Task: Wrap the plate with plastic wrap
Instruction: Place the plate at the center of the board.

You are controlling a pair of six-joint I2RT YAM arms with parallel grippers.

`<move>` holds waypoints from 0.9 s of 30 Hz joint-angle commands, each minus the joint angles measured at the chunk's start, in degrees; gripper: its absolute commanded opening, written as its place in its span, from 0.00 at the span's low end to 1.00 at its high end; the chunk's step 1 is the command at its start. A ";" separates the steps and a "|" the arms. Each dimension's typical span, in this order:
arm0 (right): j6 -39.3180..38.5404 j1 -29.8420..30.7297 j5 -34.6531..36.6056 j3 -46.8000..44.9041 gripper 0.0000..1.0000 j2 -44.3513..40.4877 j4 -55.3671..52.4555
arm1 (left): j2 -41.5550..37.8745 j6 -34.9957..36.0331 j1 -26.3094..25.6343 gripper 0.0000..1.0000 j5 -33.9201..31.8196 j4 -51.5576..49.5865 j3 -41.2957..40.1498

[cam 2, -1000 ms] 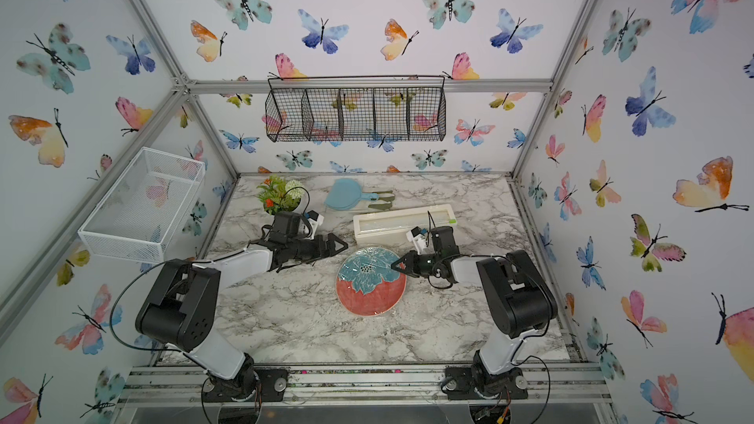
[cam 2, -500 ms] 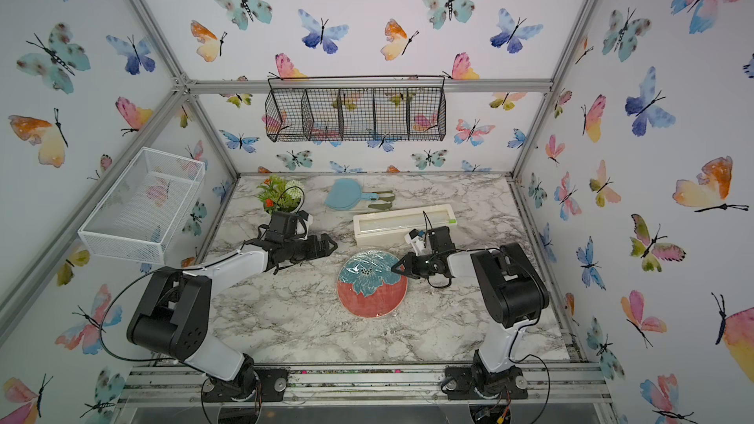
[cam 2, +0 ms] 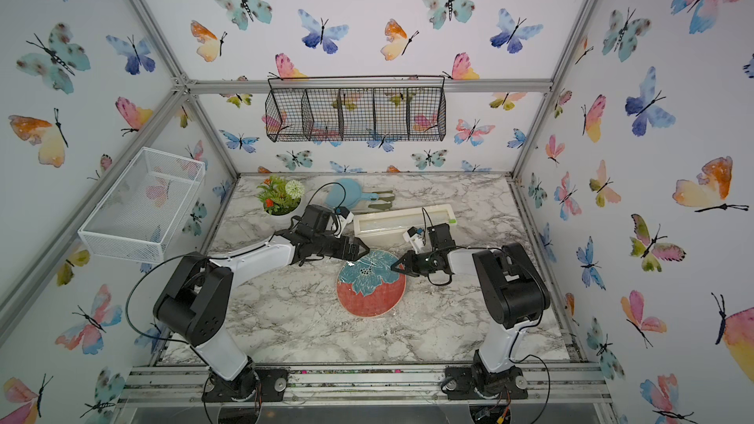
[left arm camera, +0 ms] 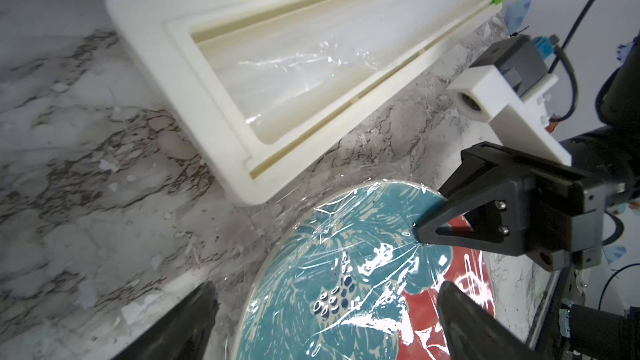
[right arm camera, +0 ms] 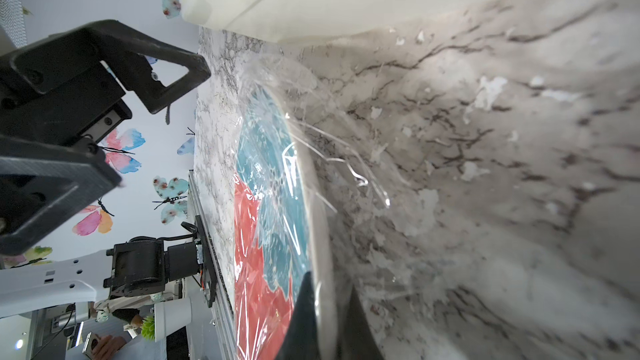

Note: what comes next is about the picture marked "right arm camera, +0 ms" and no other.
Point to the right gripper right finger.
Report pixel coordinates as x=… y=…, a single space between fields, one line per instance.
x=355 y=338

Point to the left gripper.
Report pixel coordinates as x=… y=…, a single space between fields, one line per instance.
x=59 y=97

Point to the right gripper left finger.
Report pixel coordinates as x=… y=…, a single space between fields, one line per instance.
x=301 y=339

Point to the red plate with teal flower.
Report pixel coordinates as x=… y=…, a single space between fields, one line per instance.
x=281 y=229

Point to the clear plastic wrap sheet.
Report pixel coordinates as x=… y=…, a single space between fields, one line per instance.
x=354 y=191

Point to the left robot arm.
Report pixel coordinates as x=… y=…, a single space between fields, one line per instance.
x=126 y=270

